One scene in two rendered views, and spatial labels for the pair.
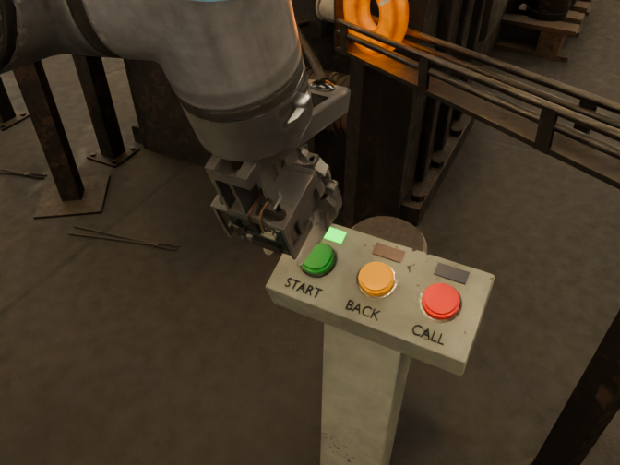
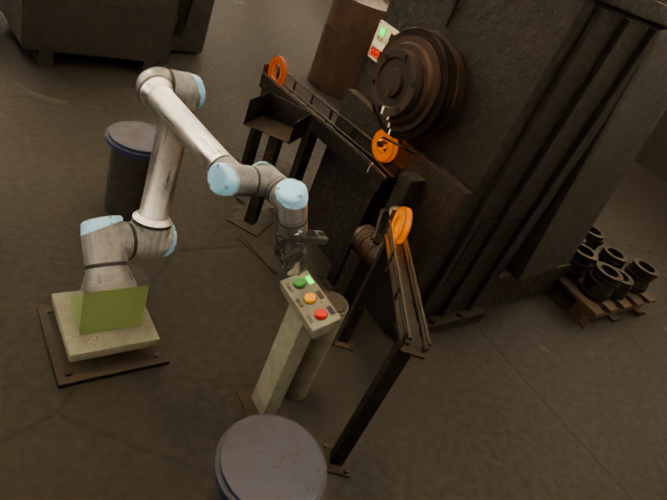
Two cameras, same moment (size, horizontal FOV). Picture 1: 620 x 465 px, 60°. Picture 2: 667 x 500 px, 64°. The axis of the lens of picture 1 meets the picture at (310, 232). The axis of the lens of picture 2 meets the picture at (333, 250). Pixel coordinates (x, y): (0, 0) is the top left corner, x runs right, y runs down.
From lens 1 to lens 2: 1.25 m
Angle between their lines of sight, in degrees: 16
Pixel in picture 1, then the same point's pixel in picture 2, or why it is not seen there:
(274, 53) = (295, 220)
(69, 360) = (200, 285)
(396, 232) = (339, 302)
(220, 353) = (259, 324)
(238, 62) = (287, 218)
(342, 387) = (283, 332)
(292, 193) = (292, 252)
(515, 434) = not seen: hidden behind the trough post
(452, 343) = (314, 324)
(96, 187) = (262, 224)
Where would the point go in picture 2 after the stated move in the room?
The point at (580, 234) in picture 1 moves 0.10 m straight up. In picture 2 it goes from (475, 404) to (485, 391)
